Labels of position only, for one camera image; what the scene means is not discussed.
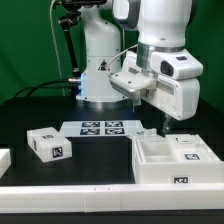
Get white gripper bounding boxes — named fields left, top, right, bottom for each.
left=132, top=51, right=203, bottom=131

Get white cabinet door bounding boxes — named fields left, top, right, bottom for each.
left=166, top=134, right=219, bottom=162
left=128, top=128, right=157, bottom=139

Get white cabinet body box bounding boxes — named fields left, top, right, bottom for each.
left=132, top=135, right=224, bottom=184

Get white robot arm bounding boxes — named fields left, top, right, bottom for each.
left=78, top=0, right=203, bottom=121

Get white cabinet top block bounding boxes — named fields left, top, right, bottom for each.
left=27, top=127, right=72, bottom=163

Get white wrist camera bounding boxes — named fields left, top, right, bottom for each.
left=106, top=61, right=157, bottom=101

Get white marker base plate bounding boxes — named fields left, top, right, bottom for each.
left=60, top=120, right=143, bottom=137

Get black cables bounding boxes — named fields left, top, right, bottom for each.
left=13, top=77, right=82, bottom=98

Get white front fence rail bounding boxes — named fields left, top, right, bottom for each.
left=0, top=183, right=224, bottom=213

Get white fence rail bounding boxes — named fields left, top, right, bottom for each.
left=0, top=183, right=224, bottom=213
left=0, top=149, right=11, bottom=178

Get white left fence rail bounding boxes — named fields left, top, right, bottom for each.
left=0, top=149, right=11, bottom=178

